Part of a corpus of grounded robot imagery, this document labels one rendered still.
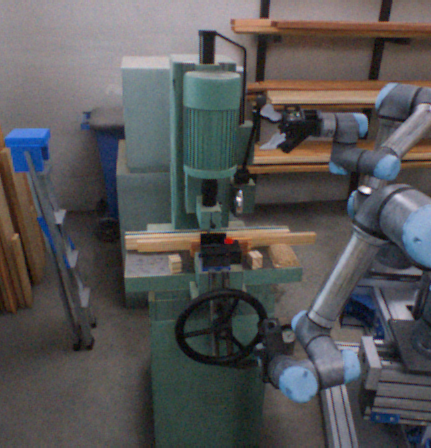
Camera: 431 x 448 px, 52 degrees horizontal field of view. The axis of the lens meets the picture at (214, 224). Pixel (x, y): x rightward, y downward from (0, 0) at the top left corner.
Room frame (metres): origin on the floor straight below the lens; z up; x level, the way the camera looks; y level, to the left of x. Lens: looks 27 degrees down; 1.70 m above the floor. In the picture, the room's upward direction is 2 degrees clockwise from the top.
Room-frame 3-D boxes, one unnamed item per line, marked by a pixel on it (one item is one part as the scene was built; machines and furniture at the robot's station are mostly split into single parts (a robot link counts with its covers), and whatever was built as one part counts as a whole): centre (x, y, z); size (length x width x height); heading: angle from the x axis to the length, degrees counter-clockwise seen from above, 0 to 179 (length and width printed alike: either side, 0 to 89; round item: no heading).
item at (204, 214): (1.42, 0.02, 1.03); 0.14 x 0.07 x 0.09; 9
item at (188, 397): (1.52, 0.04, 0.36); 0.58 x 0.45 x 0.71; 9
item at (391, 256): (1.51, -0.70, 0.87); 0.15 x 0.15 x 0.10
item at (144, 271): (1.30, 0.00, 0.87); 0.61 x 0.30 x 0.06; 99
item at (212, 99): (1.40, 0.02, 1.35); 0.18 x 0.18 x 0.31
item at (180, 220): (1.69, 0.07, 1.16); 0.22 x 0.22 x 0.72; 9
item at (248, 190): (1.61, -0.10, 1.02); 0.09 x 0.07 x 0.12; 99
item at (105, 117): (3.27, 0.68, 0.48); 0.64 x 0.54 x 0.97; 103
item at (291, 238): (1.42, -0.05, 0.92); 0.65 x 0.02 x 0.04; 99
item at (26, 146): (1.92, 0.78, 0.58); 0.27 x 0.25 x 1.16; 100
